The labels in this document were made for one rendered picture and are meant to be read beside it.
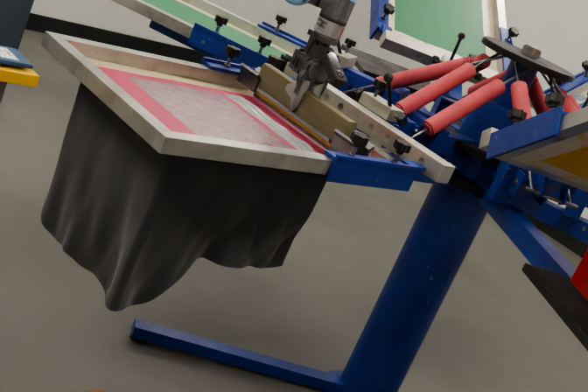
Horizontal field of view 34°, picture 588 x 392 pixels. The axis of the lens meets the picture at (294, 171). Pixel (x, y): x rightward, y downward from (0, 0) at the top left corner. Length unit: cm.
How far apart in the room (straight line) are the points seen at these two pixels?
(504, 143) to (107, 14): 463
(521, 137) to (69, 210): 110
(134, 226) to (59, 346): 98
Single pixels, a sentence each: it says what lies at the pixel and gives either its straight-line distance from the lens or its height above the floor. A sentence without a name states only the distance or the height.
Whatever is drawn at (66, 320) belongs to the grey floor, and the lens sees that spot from 322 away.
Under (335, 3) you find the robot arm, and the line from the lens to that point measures 247.
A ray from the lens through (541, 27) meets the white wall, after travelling 711.
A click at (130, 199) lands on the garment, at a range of 219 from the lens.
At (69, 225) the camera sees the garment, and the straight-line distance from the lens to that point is 241.
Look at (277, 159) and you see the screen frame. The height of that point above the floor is 97.
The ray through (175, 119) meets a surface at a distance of 221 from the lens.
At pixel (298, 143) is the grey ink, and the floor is 96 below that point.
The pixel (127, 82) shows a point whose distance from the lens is 236.
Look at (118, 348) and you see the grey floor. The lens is 317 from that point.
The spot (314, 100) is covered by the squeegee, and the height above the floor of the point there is 105.
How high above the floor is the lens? 156
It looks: 16 degrees down
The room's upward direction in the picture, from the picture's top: 23 degrees clockwise
